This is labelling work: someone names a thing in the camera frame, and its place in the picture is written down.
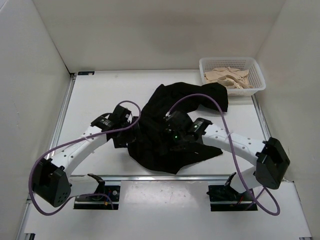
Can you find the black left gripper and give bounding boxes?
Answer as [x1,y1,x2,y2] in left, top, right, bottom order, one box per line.
[113,118,144,149]

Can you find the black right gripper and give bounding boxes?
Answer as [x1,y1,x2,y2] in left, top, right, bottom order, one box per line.
[158,127,191,155]

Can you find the black trousers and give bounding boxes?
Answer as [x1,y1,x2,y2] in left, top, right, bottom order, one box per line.
[127,82,229,174]

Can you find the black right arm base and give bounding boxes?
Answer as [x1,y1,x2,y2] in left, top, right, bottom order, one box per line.
[206,185,258,212]

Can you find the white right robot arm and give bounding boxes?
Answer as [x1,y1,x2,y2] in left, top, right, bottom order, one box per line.
[170,118,290,201]

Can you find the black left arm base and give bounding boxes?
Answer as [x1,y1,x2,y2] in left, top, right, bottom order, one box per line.
[73,181,121,211]

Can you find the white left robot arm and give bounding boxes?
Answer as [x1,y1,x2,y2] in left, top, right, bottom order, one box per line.
[28,104,140,208]

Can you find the beige trousers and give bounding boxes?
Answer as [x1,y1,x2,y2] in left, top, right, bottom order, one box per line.
[204,67,254,89]

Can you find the small black label plate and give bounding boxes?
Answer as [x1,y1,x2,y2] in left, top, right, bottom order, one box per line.
[77,71,95,76]

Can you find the silver front aluminium rail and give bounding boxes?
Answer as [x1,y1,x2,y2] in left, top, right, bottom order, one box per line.
[67,174,283,182]

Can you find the silver aluminium rail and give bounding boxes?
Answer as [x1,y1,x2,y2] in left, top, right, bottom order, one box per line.
[251,94,290,189]
[49,73,77,149]
[67,174,283,182]

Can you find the silver left aluminium rail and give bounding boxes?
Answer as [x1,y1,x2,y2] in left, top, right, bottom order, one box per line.
[49,73,77,149]

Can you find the silver right aluminium rail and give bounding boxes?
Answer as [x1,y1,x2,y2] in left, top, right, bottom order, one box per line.
[251,94,290,189]

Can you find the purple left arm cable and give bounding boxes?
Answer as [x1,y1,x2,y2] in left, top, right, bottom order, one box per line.
[28,100,142,216]

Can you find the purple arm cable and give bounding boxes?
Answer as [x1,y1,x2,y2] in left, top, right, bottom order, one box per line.
[28,100,142,216]
[169,93,281,216]

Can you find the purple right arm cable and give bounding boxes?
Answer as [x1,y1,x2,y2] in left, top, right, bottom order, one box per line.
[169,93,281,216]

